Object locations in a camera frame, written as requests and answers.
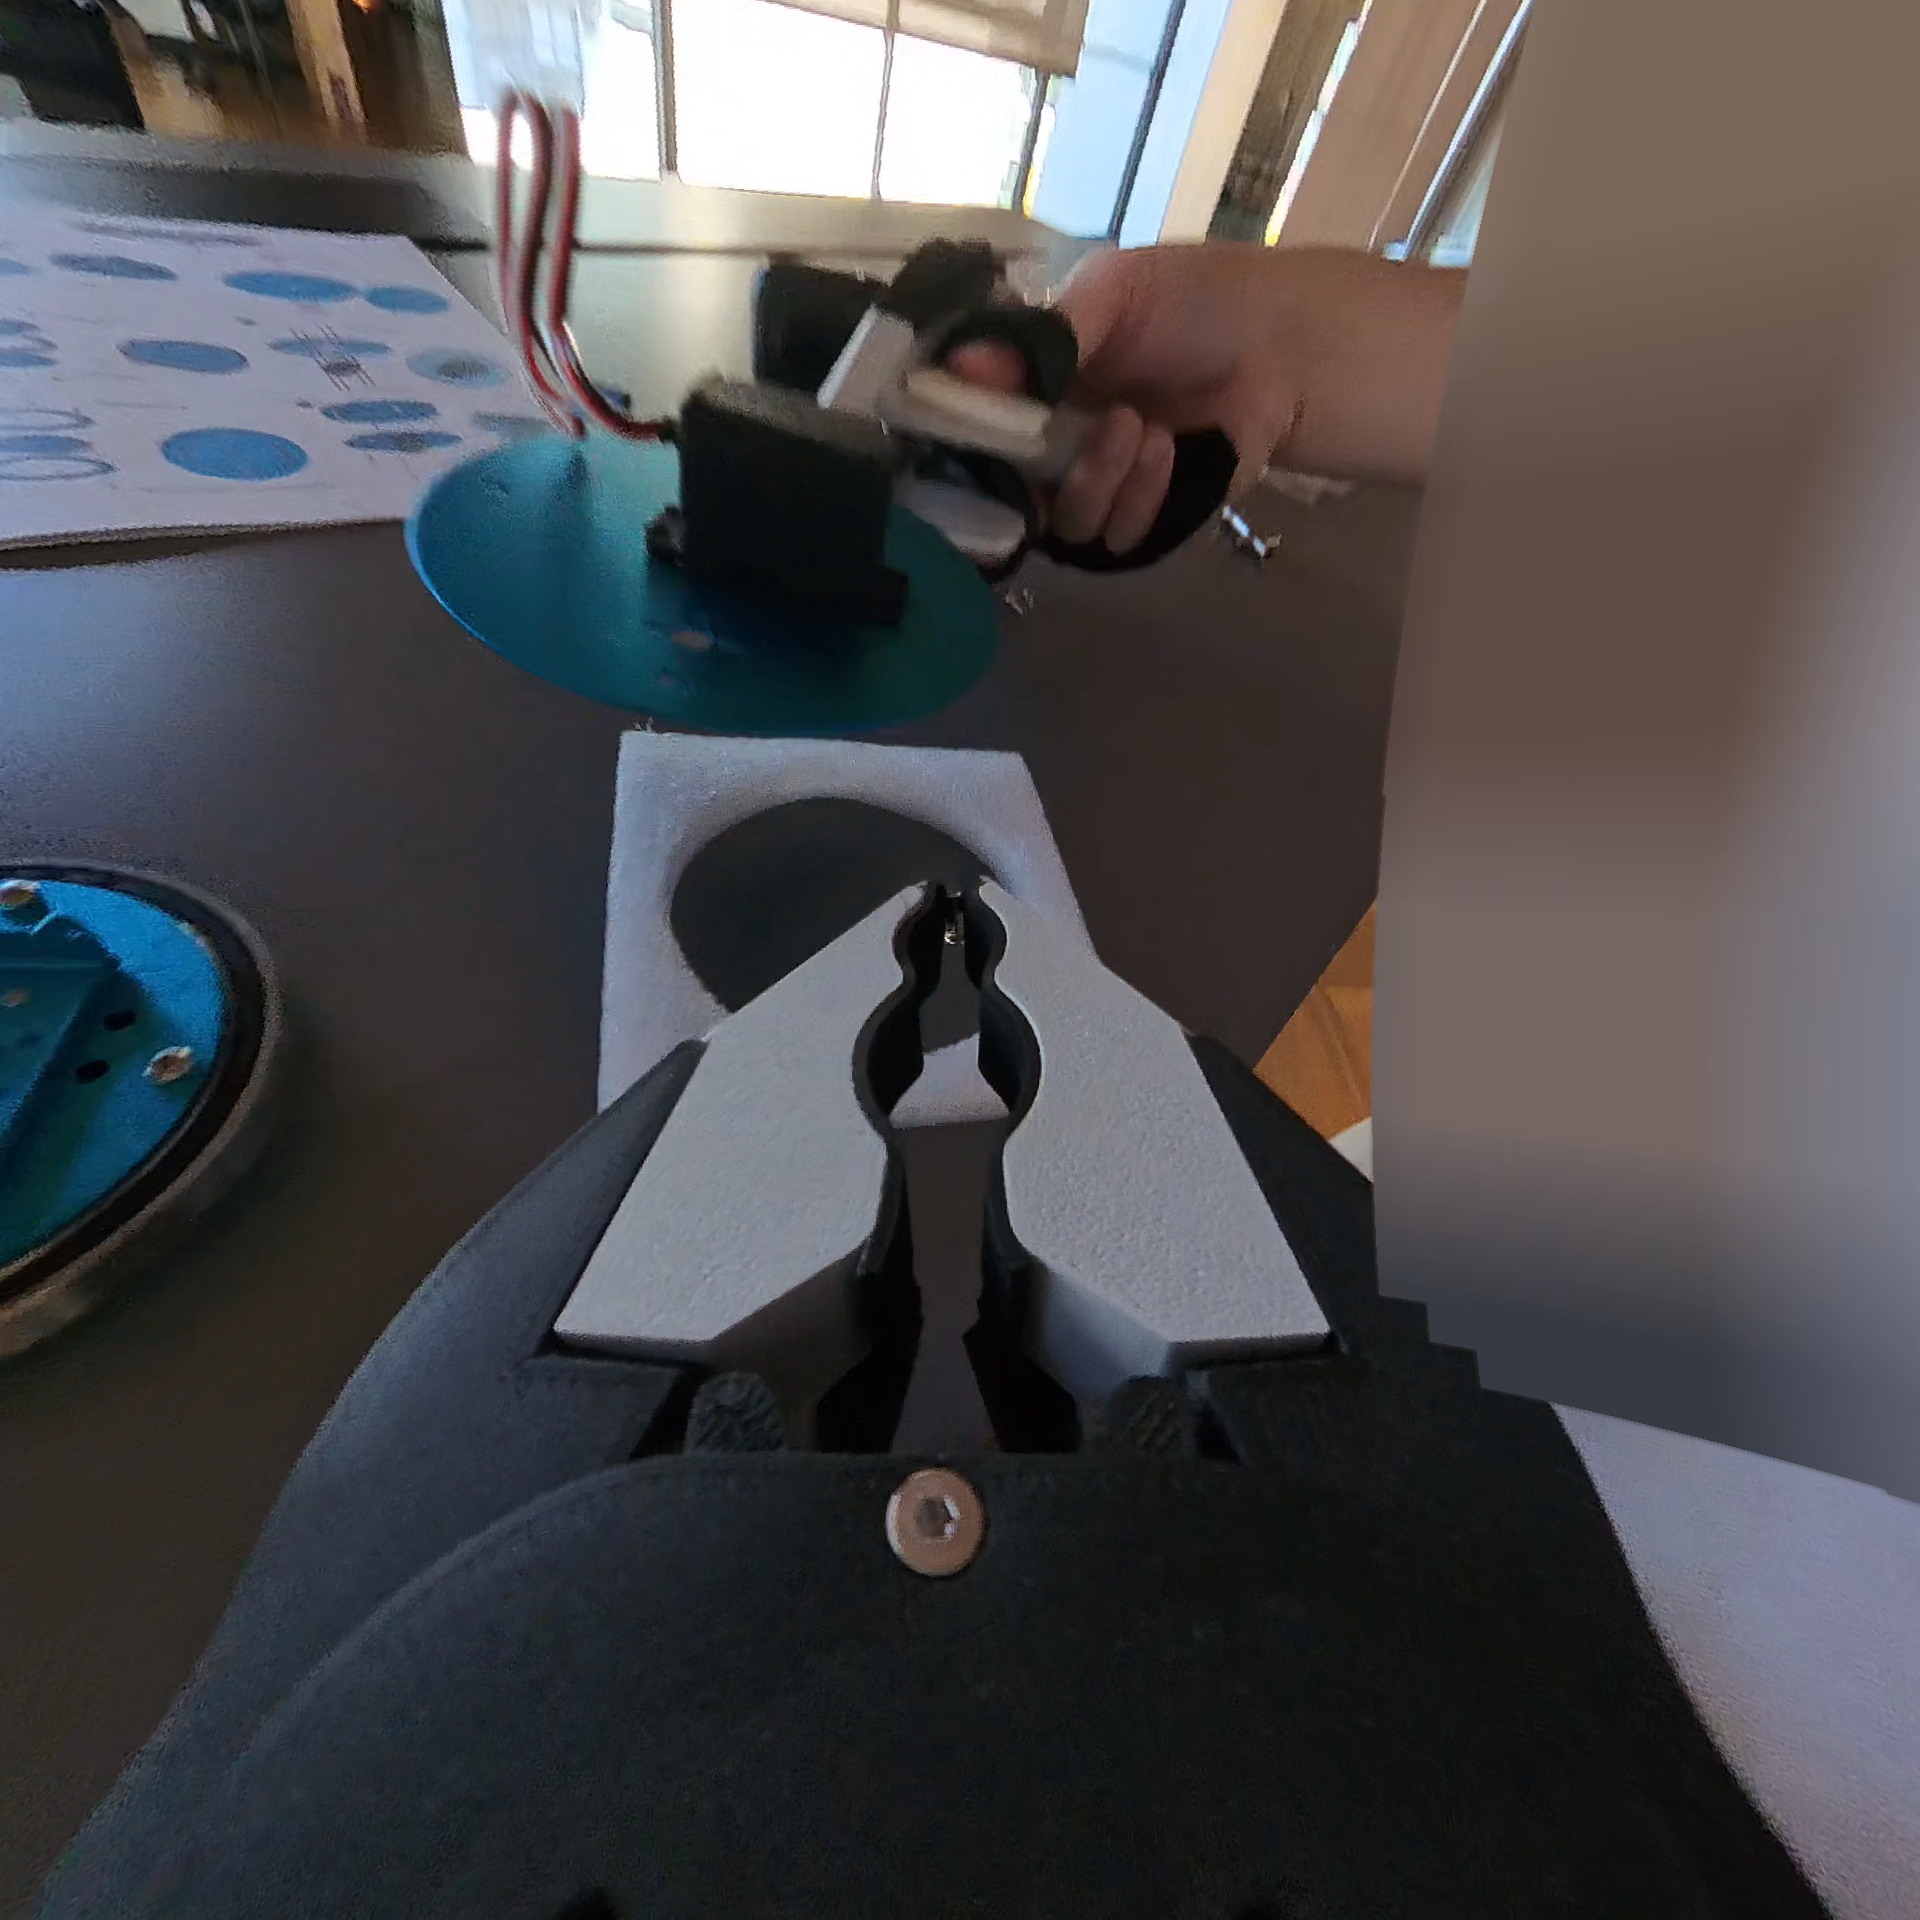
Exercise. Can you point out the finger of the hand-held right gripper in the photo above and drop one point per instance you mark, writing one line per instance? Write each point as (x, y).
(975, 427)
(878, 358)

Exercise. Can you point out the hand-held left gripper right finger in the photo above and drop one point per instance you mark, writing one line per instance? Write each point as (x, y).
(1171, 1184)

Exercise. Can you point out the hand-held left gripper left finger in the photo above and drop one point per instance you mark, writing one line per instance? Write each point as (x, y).
(722, 1184)

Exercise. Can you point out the black servo motor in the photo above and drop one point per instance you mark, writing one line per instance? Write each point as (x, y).
(781, 493)

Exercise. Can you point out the white foam block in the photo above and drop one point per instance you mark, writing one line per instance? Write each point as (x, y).
(645, 901)

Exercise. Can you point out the blue round metal plate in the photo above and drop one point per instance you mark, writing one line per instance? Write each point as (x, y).
(540, 586)

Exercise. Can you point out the person's right forearm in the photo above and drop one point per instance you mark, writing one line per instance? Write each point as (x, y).
(1382, 368)

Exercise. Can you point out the dark grey desk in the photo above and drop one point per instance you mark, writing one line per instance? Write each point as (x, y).
(300, 720)

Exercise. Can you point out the person's right hand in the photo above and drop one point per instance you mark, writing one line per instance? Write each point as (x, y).
(1202, 345)

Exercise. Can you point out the bright window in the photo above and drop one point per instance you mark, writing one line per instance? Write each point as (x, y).
(781, 90)

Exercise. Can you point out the white printed paper sheet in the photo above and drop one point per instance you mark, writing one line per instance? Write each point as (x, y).
(182, 451)

